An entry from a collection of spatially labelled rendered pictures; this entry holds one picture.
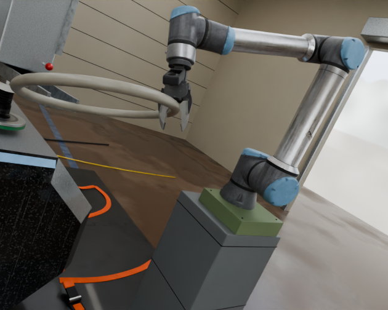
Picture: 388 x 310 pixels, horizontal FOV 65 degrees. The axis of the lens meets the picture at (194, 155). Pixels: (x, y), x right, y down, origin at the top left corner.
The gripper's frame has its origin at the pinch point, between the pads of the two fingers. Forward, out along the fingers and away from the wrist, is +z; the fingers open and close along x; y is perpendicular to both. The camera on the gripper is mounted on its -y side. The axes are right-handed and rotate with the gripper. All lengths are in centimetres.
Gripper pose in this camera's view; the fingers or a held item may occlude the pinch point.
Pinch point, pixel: (172, 126)
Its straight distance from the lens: 92.9
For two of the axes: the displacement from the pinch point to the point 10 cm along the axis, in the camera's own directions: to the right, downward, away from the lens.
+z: -1.0, 9.9, -0.3
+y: 1.0, 0.4, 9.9
